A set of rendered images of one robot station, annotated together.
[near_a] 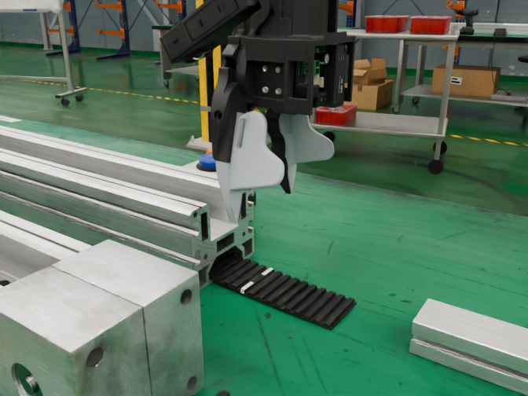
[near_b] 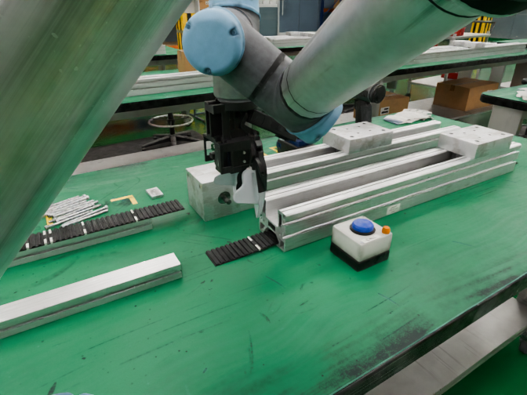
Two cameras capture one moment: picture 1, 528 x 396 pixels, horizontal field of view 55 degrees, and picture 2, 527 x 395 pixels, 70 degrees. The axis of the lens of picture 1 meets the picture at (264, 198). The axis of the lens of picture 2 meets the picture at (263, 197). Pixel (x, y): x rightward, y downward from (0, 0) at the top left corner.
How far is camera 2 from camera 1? 0.93 m
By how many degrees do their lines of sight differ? 101
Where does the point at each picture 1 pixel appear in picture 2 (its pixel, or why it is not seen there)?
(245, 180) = (227, 180)
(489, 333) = (147, 266)
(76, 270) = not seen: hidden behind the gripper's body
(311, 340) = (204, 246)
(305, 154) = (248, 199)
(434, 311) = (172, 260)
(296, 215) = (330, 284)
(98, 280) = (212, 172)
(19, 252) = not seen: hidden behind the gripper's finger
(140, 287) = (202, 175)
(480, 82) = not seen: outside the picture
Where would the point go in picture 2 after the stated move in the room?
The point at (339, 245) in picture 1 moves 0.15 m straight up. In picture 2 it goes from (274, 285) to (275, 210)
